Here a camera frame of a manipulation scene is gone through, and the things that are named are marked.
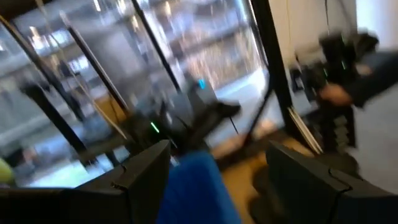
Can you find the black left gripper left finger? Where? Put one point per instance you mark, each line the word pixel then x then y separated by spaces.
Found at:
pixel 146 174

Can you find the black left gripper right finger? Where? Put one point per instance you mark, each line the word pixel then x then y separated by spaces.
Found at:
pixel 311 199

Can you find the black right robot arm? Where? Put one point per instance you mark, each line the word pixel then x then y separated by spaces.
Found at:
pixel 211 115

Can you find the blue plastic bin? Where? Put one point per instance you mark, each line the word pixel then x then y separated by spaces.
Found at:
pixel 196 186

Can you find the person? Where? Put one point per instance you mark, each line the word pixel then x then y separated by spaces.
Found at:
pixel 376 130

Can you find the person's hand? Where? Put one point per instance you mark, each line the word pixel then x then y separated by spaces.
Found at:
pixel 334 95

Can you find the black rig upright post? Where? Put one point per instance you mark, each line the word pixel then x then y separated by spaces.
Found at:
pixel 270 46

